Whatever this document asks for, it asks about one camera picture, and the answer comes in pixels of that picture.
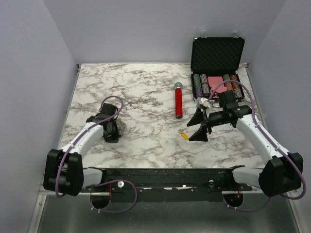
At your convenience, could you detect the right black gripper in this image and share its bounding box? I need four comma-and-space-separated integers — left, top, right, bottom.
187, 107, 228, 142

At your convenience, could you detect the yellow capped key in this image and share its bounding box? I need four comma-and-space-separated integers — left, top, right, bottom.
178, 129, 189, 140

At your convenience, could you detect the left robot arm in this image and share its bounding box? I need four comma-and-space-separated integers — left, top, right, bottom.
43, 103, 121, 196

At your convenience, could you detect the red glitter microphone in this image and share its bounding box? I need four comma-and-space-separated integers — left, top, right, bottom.
174, 82, 183, 119

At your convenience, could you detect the pink playing cards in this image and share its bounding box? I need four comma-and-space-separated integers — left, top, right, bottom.
207, 76, 227, 98

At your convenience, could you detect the black poker chip case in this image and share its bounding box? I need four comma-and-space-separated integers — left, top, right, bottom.
190, 37, 245, 100

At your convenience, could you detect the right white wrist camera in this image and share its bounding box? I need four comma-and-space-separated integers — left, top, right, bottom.
195, 97, 210, 110

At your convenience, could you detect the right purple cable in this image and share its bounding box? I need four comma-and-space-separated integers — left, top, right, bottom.
206, 80, 307, 212

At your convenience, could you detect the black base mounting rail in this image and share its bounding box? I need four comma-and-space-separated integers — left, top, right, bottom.
88, 168, 252, 202

